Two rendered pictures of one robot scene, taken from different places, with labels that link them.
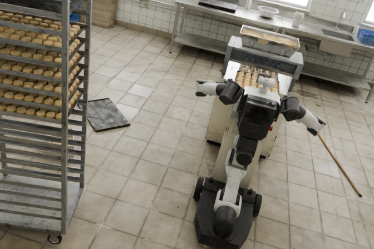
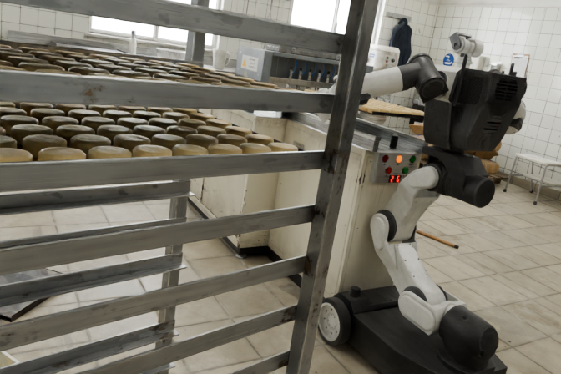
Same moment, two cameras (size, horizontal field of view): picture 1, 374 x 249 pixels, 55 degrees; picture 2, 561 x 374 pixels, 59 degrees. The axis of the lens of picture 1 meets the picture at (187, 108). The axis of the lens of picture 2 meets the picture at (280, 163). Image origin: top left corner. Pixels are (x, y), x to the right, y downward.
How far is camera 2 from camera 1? 198 cm
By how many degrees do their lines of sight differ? 39
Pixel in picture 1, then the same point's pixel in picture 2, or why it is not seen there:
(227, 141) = (363, 204)
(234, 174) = (407, 254)
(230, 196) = (433, 292)
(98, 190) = not seen: outside the picture
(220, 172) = (351, 272)
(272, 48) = not seen: hidden behind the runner
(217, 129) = not seen: hidden behind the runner
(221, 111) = (263, 182)
